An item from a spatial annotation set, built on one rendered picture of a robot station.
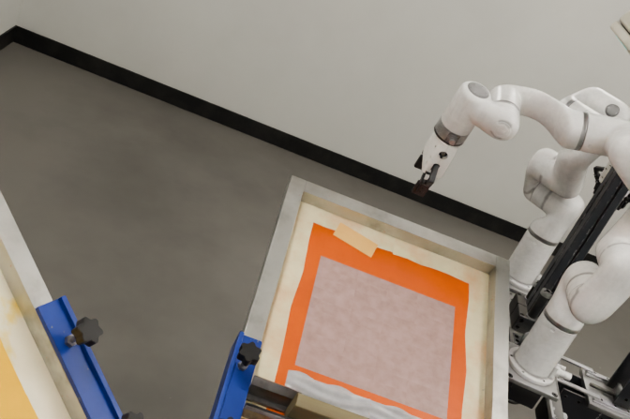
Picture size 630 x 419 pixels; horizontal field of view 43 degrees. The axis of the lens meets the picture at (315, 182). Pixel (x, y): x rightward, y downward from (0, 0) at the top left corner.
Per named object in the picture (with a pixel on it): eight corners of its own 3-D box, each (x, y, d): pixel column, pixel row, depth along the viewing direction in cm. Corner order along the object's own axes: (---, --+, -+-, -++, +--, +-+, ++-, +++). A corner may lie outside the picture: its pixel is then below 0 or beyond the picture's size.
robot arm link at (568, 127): (577, 158, 174) (479, 139, 176) (575, 123, 183) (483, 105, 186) (589, 127, 168) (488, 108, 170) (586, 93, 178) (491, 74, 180)
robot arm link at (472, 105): (526, 100, 177) (526, 126, 169) (502, 134, 184) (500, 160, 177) (464, 72, 175) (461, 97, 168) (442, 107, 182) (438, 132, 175)
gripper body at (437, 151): (466, 150, 178) (442, 184, 185) (467, 122, 185) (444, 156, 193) (435, 138, 177) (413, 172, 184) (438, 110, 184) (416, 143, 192)
